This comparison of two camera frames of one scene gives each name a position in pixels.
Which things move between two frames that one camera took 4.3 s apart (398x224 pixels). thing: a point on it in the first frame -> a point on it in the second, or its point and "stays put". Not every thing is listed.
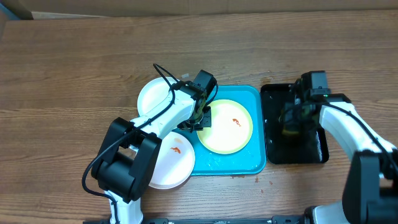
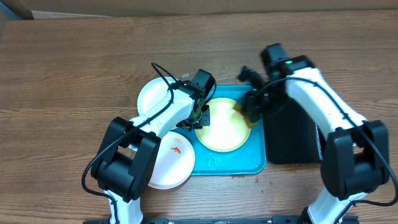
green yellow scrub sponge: (285, 132) -> (250, 120)
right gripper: (291, 122) -> (260, 111)
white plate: (176, 162) stays put
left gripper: (206, 122) stays put
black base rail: (276, 220) stays put
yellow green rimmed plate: (231, 127) stays put
